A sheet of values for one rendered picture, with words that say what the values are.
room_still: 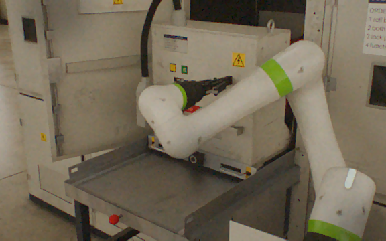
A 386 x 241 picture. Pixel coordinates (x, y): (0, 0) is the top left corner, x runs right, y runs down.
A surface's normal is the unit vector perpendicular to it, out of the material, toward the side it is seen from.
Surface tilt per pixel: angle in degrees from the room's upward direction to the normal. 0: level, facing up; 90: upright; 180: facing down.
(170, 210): 0
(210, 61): 90
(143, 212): 0
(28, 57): 90
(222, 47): 90
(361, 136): 90
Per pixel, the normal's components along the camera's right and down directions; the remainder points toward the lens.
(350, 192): -0.07, -0.34
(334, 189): -0.54, -0.47
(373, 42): -0.64, 0.25
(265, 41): 0.77, 0.20
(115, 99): 0.55, 0.26
